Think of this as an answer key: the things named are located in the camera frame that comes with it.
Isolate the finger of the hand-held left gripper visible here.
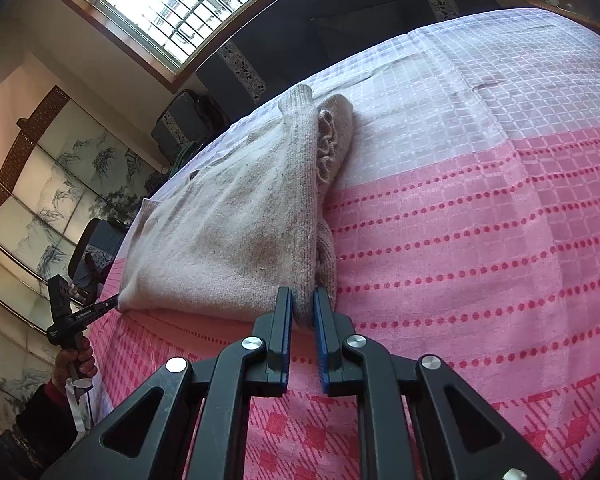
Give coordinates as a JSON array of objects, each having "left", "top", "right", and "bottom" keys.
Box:
[{"left": 89, "top": 294, "right": 121, "bottom": 321}]

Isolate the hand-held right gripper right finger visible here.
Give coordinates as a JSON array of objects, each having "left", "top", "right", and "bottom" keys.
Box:
[{"left": 312, "top": 286, "right": 563, "bottom": 480}]

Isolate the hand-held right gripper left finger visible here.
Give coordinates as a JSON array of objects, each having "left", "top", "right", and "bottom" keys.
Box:
[{"left": 40, "top": 286, "right": 296, "bottom": 480}]

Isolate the beige knit sweater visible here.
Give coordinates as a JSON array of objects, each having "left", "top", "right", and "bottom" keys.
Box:
[{"left": 117, "top": 84, "right": 356, "bottom": 332}]

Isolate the person's left forearm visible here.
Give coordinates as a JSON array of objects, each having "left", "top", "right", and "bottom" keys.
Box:
[{"left": 0, "top": 382, "right": 89, "bottom": 480}]

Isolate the person's left hand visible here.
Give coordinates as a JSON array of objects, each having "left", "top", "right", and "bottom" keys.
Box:
[{"left": 52, "top": 334, "right": 99, "bottom": 397}]

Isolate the dark chair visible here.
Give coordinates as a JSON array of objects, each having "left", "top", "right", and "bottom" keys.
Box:
[{"left": 67, "top": 217, "right": 129, "bottom": 297}]

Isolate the painted folding screen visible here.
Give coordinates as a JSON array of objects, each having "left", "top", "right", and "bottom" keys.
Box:
[{"left": 0, "top": 85, "right": 164, "bottom": 413}]

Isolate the green cloth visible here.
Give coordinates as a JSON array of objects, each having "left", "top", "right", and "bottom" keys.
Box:
[{"left": 171, "top": 139, "right": 202, "bottom": 172}]

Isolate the pink and purple checked blanket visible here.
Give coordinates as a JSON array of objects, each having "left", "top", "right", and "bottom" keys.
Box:
[{"left": 87, "top": 7, "right": 600, "bottom": 480}]

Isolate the dark armchair with patterned strip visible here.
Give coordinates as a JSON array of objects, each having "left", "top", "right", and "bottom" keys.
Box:
[{"left": 150, "top": 89, "right": 231, "bottom": 162}]

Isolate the dark sofa with patterned strips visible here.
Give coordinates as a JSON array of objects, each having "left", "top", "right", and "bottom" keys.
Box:
[{"left": 195, "top": 0, "right": 502, "bottom": 123}]

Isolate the dark throw pillow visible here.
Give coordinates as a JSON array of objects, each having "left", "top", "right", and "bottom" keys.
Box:
[{"left": 312, "top": 1, "right": 419, "bottom": 64}]

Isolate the round wooden side table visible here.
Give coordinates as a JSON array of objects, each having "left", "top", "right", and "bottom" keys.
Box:
[{"left": 524, "top": 0, "right": 600, "bottom": 29}]

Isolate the white strap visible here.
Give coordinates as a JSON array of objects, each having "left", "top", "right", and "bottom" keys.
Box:
[{"left": 64, "top": 377, "right": 95, "bottom": 434}]

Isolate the barred window with wooden frame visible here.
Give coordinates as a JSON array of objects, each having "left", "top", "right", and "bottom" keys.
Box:
[{"left": 52, "top": 0, "right": 342, "bottom": 94}]

